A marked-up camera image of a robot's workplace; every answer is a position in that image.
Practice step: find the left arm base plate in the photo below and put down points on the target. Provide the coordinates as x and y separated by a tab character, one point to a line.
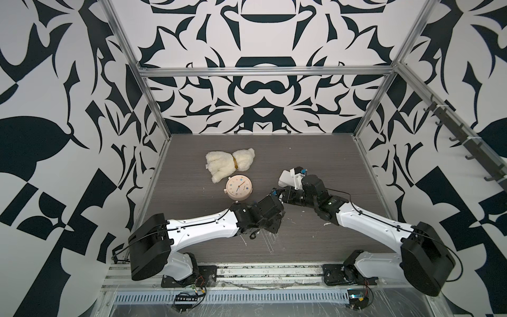
202	276

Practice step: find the wall hook rack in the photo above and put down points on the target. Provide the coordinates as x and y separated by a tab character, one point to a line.
463	135

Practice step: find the pink round alarm clock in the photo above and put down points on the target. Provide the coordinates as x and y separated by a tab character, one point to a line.
238	188

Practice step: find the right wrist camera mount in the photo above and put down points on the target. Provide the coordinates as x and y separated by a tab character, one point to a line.
296	176

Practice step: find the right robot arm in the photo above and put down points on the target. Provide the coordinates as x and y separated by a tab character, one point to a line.
418	256

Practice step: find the test tube with blue stopper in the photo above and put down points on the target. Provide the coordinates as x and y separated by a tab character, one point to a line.
273	238
267	242

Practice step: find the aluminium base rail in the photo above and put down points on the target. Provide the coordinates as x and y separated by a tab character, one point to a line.
241	276

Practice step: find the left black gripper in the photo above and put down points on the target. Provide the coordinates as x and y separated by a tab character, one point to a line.
274	227

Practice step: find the white rectangular box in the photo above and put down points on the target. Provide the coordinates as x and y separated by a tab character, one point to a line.
286	179

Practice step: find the left electronics board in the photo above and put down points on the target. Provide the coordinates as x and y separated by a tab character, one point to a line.
186	301

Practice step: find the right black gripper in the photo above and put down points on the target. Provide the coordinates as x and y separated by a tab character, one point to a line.
288	195

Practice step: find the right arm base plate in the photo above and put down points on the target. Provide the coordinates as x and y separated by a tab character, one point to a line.
345	275

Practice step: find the cream plush dog toy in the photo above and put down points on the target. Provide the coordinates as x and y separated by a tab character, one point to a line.
222	164

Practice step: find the right electronics board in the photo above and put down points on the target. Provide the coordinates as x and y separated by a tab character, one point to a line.
360	299

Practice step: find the electronics board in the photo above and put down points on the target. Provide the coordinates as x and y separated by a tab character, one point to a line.
186	301
360	299

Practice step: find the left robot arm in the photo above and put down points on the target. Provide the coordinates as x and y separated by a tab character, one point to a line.
154	248

